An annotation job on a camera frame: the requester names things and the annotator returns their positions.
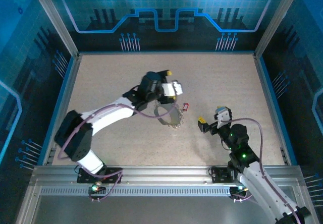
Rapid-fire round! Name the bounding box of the aluminium front frame rail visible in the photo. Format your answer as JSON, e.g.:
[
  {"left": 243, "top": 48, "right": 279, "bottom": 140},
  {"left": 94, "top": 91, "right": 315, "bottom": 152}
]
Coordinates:
[{"left": 29, "top": 164, "right": 307, "bottom": 186}]

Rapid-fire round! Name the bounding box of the aluminium side frame rail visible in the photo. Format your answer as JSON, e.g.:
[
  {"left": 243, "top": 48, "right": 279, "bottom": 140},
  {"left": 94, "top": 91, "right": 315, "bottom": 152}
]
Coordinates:
[
  {"left": 253, "top": 53, "right": 297, "bottom": 165},
  {"left": 41, "top": 53, "right": 83, "bottom": 165}
]

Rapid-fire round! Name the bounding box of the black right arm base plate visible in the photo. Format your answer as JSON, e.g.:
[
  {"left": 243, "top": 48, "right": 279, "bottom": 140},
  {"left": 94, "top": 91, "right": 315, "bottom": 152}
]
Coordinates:
[{"left": 209, "top": 165, "right": 253, "bottom": 184}]

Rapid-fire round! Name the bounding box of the grey metal front panel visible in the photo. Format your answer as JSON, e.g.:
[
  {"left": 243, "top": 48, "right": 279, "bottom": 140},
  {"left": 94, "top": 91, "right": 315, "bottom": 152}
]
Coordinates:
[{"left": 15, "top": 183, "right": 319, "bottom": 224}]

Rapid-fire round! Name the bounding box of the silver keyring chain grey strap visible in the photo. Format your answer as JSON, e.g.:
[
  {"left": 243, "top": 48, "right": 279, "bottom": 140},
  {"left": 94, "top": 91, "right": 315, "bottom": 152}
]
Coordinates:
[{"left": 153, "top": 101, "right": 185, "bottom": 132}]

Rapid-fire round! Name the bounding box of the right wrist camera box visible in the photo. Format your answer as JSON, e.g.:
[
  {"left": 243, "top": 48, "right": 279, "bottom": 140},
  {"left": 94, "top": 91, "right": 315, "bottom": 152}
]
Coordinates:
[{"left": 213, "top": 105, "right": 232, "bottom": 129}]

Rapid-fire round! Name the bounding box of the slotted grey cable duct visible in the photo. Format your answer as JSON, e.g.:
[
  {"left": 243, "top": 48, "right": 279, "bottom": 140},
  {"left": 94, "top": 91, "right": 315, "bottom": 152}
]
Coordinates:
[{"left": 39, "top": 187, "right": 232, "bottom": 197}]

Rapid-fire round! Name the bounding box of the small LED controller board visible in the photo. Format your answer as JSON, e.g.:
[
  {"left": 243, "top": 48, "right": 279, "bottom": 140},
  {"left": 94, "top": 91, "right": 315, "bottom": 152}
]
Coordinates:
[
  {"left": 88, "top": 182, "right": 106, "bottom": 194},
  {"left": 229, "top": 185, "right": 249, "bottom": 193}
]

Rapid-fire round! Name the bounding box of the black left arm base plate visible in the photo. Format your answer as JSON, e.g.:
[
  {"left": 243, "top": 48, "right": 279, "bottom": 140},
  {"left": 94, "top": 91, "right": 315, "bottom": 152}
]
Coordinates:
[{"left": 77, "top": 166, "right": 124, "bottom": 184}]

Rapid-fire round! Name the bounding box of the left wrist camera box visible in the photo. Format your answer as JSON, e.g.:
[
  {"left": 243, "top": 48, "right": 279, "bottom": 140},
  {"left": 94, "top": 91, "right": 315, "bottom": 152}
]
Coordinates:
[{"left": 161, "top": 80, "right": 184, "bottom": 97}]

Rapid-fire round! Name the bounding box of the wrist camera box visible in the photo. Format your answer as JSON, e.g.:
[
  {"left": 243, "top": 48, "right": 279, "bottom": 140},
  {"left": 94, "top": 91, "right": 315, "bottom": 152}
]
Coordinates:
[
  {"left": 161, "top": 80, "right": 184, "bottom": 97},
  {"left": 213, "top": 105, "right": 232, "bottom": 129}
]

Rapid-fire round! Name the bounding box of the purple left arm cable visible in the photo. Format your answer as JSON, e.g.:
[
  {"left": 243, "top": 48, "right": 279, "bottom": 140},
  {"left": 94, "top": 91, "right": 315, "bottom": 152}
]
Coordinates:
[{"left": 58, "top": 99, "right": 177, "bottom": 202}]

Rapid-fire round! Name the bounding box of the aluminium frame post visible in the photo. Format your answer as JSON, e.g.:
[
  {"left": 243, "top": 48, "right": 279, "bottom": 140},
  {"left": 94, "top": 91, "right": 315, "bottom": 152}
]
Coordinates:
[
  {"left": 254, "top": 0, "right": 305, "bottom": 58},
  {"left": 28, "top": 0, "right": 82, "bottom": 58}
]

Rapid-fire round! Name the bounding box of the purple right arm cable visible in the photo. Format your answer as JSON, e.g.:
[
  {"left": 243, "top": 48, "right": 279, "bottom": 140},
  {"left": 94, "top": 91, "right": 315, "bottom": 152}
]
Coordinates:
[{"left": 219, "top": 118, "right": 303, "bottom": 224}]

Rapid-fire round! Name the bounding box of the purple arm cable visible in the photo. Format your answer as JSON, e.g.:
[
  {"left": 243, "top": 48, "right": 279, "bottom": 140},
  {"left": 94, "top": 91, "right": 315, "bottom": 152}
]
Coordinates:
[
  {"left": 219, "top": 118, "right": 303, "bottom": 224},
  {"left": 58, "top": 99, "right": 177, "bottom": 202}
]

